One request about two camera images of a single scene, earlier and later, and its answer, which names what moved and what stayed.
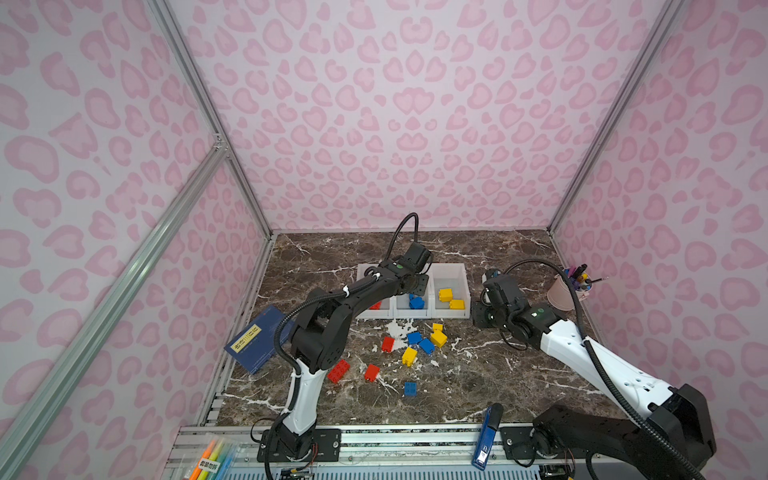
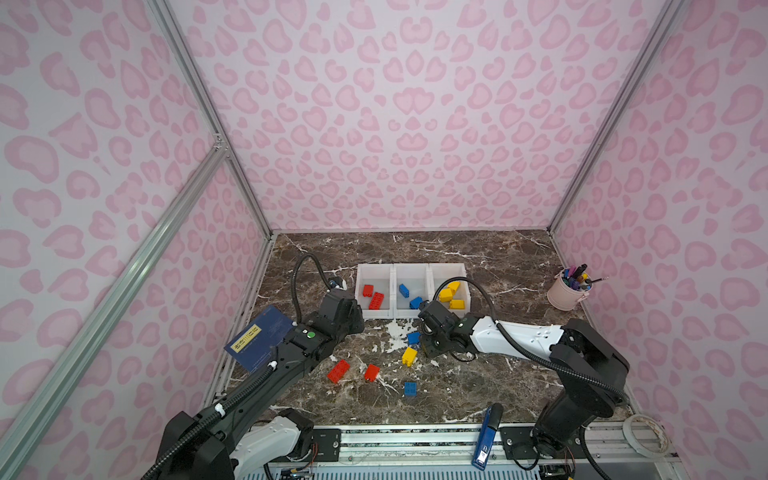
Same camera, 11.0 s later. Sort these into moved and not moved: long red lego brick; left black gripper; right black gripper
Moved: right black gripper; left black gripper
Not moved: long red lego brick
